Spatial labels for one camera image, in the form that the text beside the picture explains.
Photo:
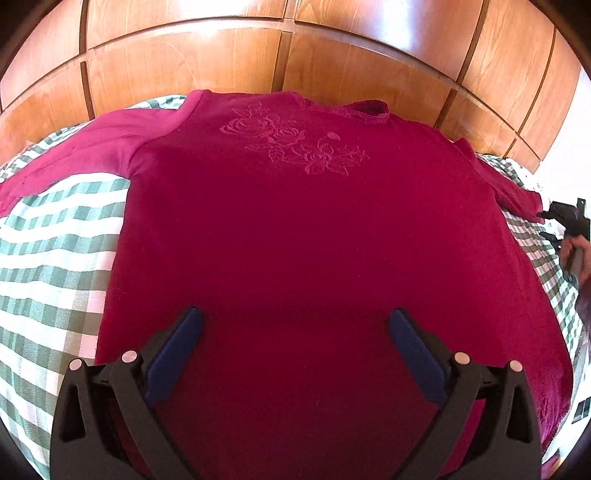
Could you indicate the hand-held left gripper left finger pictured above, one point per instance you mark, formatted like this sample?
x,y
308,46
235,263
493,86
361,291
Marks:
x,y
178,350

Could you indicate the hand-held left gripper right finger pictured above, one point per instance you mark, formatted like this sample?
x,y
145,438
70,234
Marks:
x,y
413,350

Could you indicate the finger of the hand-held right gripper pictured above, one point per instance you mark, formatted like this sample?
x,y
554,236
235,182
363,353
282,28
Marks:
x,y
551,237
548,215

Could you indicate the red embroidered sweater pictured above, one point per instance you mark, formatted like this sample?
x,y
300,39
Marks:
x,y
295,221

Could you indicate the person's right forearm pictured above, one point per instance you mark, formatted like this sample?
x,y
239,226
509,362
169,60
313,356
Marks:
x,y
585,300

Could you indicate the person's right hand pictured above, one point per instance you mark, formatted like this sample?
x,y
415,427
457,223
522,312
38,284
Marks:
x,y
585,258

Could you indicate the green checked blanket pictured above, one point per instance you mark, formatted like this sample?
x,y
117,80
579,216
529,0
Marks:
x,y
55,258

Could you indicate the wooden wardrobe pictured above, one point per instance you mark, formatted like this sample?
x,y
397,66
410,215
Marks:
x,y
184,69

